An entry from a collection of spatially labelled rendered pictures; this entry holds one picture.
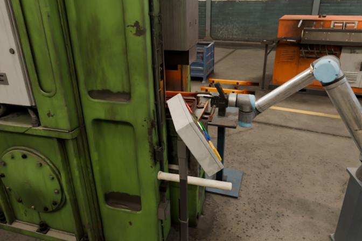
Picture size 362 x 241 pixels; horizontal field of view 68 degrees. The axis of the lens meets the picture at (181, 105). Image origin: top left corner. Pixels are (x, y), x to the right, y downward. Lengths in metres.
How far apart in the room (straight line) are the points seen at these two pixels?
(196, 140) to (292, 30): 4.14
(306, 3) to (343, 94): 7.57
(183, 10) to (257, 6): 7.74
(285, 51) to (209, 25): 4.94
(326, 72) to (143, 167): 1.13
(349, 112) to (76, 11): 1.49
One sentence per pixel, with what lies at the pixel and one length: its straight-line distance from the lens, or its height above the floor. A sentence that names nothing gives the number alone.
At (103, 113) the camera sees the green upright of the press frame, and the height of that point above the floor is 1.05.
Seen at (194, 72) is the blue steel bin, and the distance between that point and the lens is 5.58.
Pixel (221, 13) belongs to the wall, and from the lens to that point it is 9.53.
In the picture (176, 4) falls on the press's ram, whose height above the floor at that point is 1.62.
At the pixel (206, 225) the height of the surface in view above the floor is 0.00.
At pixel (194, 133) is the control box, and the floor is 1.14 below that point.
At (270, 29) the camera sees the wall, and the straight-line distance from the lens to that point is 9.22.
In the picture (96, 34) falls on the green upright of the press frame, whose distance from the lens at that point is 1.56.
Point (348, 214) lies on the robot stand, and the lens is 2.17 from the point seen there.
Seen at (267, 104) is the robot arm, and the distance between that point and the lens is 1.86.
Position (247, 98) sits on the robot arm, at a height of 1.05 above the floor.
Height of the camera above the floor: 1.67
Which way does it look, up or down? 22 degrees down
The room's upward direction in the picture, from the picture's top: 1 degrees counter-clockwise
